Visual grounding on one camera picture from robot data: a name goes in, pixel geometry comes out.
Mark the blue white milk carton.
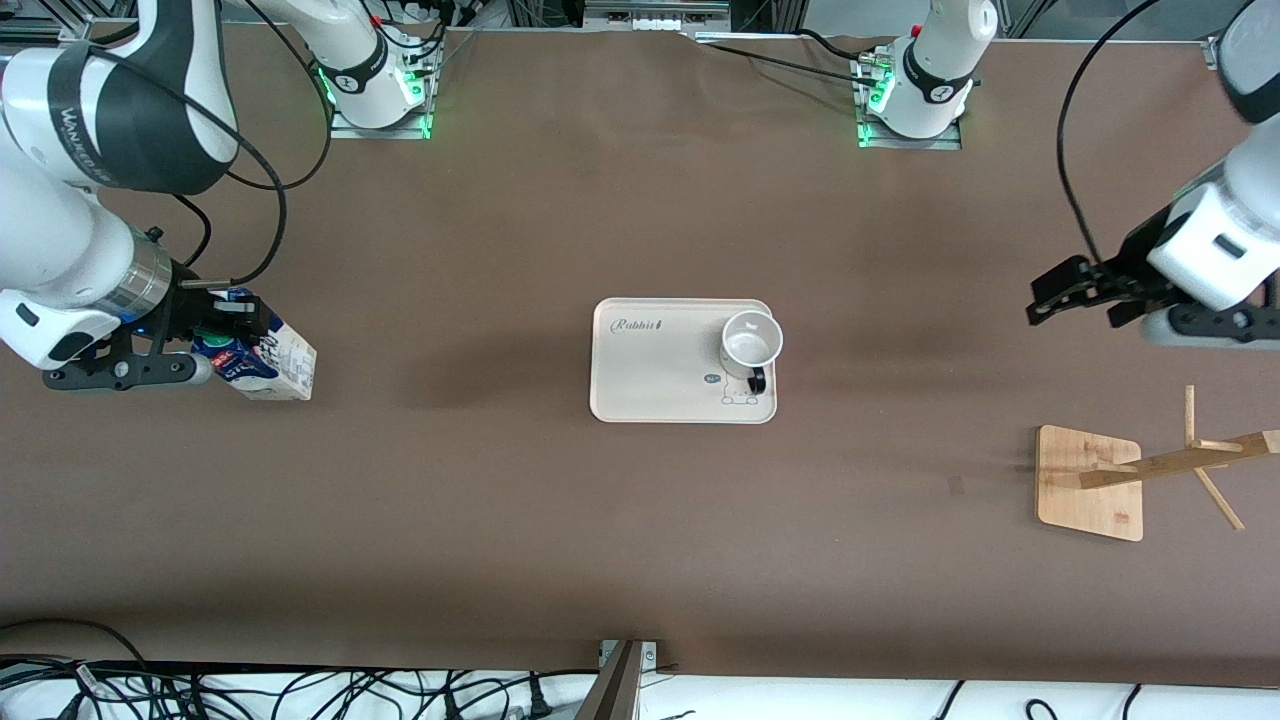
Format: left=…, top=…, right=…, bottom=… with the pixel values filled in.
left=190, top=288, right=318, bottom=403

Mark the wooden cup hanging rack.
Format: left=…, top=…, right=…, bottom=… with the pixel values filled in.
left=1035, top=385, right=1280, bottom=543

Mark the beige rabbit print tray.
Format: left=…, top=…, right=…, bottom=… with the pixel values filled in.
left=589, top=298, right=778, bottom=425

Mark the grey power strip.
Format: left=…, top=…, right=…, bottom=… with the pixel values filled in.
left=583, top=0, right=732, bottom=31

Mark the dark aluminium stand beam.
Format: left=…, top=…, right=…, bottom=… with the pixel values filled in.
left=573, top=640, right=646, bottom=720

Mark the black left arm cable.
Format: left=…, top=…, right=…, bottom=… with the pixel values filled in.
left=1058, top=0, right=1176, bottom=267

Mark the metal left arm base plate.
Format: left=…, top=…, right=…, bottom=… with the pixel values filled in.
left=855, top=50, right=963, bottom=151

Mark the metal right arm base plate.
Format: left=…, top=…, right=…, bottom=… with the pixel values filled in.
left=328, top=58, right=433, bottom=141

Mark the white mug black handle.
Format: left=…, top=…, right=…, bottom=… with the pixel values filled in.
left=718, top=310, right=784, bottom=394

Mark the black base cable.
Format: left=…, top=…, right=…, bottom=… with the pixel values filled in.
left=715, top=42, right=883, bottom=89
left=795, top=28, right=891, bottom=63

